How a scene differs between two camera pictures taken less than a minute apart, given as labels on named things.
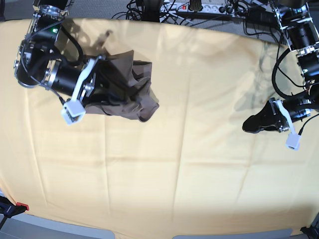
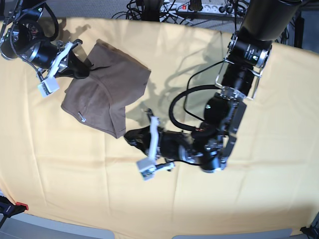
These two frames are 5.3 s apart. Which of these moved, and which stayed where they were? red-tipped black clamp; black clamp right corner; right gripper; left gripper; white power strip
Moved: left gripper; right gripper
Stayed: white power strip; red-tipped black clamp; black clamp right corner
